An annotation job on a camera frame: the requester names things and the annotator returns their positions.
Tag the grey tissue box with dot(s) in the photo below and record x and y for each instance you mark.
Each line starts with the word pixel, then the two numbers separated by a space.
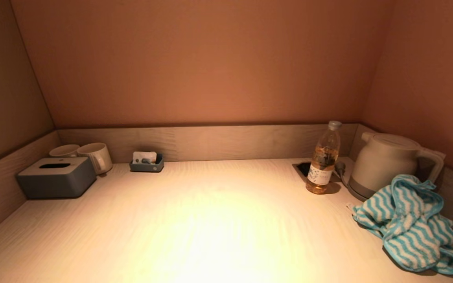
pixel 53 182

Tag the small grey tray holder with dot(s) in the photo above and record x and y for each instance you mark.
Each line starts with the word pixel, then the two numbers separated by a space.
pixel 146 168

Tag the grey kettle base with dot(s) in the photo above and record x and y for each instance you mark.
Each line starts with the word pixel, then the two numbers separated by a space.
pixel 358 193

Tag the clear bottle amber drink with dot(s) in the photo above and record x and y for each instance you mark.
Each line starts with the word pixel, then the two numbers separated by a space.
pixel 323 165

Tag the blue white striped cloth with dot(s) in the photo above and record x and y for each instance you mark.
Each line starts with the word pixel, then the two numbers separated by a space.
pixel 407 228

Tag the white sachets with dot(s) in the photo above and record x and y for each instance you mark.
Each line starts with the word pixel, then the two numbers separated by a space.
pixel 144 156

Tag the white electric kettle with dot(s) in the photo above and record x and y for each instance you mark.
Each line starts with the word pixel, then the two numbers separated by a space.
pixel 383 165

